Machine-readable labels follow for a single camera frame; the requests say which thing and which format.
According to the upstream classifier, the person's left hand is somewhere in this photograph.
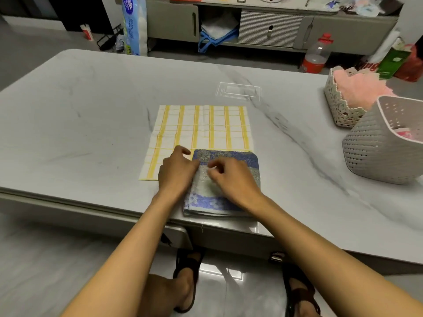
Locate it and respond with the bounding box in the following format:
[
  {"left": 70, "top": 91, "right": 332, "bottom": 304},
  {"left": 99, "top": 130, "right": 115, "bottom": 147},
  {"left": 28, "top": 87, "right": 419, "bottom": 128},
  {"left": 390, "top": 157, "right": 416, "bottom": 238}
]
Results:
[{"left": 158, "top": 145, "right": 200, "bottom": 199}]

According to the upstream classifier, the person's right hand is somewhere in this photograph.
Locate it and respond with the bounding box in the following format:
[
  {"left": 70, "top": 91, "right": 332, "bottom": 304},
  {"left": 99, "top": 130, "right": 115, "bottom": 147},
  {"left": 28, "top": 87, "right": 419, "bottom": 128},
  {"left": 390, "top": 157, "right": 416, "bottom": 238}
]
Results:
[{"left": 207, "top": 157, "right": 264, "bottom": 211}]

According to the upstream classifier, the blue grey towel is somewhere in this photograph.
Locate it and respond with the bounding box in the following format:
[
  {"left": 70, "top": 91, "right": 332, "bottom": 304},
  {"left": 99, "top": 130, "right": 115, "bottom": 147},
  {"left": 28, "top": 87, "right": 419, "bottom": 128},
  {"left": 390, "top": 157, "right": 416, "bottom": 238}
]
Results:
[{"left": 183, "top": 149, "right": 261, "bottom": 217}]

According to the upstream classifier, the person's left forearm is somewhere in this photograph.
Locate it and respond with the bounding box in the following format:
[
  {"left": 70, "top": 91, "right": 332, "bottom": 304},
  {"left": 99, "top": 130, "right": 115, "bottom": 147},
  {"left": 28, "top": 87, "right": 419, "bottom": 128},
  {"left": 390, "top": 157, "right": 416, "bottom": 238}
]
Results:
[{"left": 61, "top": 189, "right": 192, "bottom": 317}]

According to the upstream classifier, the person's right forearm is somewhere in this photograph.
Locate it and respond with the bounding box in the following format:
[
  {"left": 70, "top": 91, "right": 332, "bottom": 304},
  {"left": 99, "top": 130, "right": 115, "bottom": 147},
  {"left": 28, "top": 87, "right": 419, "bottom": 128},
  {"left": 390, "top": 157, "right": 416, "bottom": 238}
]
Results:
[{"left": 239, "top": 192, "right": 423, "bottom": 317}]

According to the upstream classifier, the yellow checked white cloth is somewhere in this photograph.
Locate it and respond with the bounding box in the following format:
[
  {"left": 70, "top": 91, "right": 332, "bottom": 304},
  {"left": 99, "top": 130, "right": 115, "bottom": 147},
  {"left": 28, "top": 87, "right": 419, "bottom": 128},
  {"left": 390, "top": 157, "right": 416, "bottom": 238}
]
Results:
[{"left": 138, "top": 105, "right": 254, "bottom": 181}]

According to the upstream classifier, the black left sandal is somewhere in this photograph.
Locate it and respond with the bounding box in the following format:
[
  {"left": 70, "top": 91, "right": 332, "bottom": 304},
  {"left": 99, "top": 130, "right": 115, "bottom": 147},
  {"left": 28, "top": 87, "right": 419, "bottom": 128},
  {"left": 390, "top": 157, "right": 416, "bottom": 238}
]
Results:
[{"left": 173, "top": 247, "right": 206, "bottom": 314}]

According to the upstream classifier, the black sandal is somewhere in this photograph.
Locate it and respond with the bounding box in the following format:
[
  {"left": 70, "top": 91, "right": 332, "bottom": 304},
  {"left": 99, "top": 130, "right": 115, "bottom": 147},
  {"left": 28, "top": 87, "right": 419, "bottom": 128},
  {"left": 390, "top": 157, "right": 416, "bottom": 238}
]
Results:
[
  {"left": 282, "top": 261, "right": 321, "bottom": 317},
  {"left": 173, "top": 247, "right": 206, "bottom": 314}
]

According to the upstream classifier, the person's left leg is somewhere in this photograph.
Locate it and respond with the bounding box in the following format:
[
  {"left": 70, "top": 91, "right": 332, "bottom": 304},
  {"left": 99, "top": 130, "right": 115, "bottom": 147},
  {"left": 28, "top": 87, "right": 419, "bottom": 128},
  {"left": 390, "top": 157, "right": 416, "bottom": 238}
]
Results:
[{"left": 137, "top": 251, "right": 203, "bottom": 317}]

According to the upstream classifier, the white woven lace basket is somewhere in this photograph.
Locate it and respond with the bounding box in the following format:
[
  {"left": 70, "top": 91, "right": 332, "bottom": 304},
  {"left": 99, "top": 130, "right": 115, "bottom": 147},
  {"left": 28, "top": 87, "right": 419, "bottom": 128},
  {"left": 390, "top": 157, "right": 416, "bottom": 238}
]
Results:
[{"left": 323, "top": 66, "right": 380, "bottom": 129}]

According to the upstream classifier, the black right sandal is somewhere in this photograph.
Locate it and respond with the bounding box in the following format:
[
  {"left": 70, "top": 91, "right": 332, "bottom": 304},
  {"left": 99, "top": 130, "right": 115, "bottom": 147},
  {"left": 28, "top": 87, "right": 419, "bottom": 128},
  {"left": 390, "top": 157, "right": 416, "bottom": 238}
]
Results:
[{"left": 282, "top": 261, "right": 321, "bottom": 317}]

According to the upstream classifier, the clear bottle with red cap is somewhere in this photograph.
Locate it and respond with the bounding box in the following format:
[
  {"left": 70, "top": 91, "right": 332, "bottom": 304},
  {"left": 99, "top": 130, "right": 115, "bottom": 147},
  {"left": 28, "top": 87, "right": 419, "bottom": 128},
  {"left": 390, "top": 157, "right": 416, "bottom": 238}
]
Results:
[{"left": 301, "top": 33, "right": 334, "bottom": 74}]

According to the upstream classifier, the grey low cabinet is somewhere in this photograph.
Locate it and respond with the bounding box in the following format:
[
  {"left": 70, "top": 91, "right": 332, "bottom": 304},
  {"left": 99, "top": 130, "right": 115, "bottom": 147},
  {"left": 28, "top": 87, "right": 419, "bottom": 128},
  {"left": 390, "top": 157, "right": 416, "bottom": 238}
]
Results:
[{"left": 145, "top": 0, "right": 399, "bottom": 61}]

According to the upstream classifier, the blue white tissue pack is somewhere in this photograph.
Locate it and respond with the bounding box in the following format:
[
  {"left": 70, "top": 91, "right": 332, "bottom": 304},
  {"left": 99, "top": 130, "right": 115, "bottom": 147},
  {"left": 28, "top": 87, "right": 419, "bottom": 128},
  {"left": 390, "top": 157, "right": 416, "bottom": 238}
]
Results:
[{"left": 121, "top": 0, "right": 148, "bottom": 57}]

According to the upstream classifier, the white perforated plastic basket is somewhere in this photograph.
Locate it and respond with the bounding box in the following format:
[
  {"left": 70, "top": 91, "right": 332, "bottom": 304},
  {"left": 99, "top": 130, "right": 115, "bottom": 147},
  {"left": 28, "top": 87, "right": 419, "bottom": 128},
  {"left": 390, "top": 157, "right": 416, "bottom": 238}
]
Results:
[{"left": 342, "top": 96, "right": 423, "bottom": 185}]

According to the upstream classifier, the person's right foot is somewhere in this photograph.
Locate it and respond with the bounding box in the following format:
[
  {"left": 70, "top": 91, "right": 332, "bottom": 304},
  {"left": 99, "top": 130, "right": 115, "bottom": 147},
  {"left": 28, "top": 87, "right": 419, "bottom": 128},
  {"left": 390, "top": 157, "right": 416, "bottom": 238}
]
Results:
[{"left": 287, "top": 287, "right": 323, "bottom": 317}]

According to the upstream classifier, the pink towel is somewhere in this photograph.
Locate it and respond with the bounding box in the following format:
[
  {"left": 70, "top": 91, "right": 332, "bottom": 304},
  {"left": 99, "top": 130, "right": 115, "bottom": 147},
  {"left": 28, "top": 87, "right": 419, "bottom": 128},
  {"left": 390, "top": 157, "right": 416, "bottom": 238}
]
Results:
[{"left": 333, "top": 69, "right": 397, "bottom": 111}]

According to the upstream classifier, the green packet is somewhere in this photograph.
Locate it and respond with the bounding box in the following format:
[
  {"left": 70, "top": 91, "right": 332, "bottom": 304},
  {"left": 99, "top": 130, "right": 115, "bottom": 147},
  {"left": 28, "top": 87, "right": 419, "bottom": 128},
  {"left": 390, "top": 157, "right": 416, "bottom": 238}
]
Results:
[{"left": 376, "top": 47, "right": 412, "bottom": 79}]

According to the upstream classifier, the white paper roll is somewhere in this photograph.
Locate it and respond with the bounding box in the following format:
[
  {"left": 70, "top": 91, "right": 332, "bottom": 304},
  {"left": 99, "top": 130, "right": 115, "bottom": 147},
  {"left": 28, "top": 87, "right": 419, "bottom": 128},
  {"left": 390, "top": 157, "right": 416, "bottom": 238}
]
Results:
[{"left": 367, "top": 28, "right": 401, "bottom": 65}]

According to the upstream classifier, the red plastic bag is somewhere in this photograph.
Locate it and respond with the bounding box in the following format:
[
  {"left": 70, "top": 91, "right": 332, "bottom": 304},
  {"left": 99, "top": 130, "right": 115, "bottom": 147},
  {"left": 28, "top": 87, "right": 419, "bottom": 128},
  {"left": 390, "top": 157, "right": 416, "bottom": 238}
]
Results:
[{"left": 393, "top": 44, "right": 423, "bottom": 83}]

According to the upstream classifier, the blue handled white bag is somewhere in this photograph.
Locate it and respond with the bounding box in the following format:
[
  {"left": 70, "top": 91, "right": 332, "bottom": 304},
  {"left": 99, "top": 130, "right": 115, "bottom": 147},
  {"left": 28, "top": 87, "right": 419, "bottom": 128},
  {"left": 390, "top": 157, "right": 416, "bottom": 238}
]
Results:
[{"left": 198, "top": 13, "right": 240, "bottom": 54}]

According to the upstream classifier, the black wire rack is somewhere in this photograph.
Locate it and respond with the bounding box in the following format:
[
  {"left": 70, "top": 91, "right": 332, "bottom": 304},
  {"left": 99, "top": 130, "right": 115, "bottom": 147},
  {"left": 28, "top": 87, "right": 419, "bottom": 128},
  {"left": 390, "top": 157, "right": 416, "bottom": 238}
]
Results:
[{"left": 96, "top": 24, "right": 123, "bottom": 51}]

